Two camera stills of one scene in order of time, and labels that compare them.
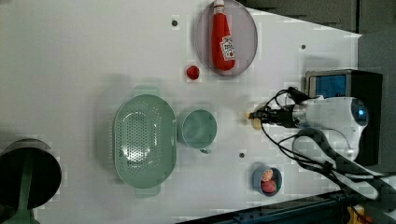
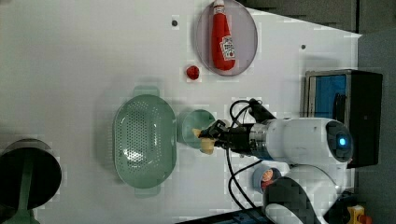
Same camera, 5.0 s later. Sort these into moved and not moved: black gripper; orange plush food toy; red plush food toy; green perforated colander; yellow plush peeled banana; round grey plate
Moved: yellow plush peeled banana; black gripper
Not moved: orange plush food toy; green perforated colander; red plush food toy; round grey plate
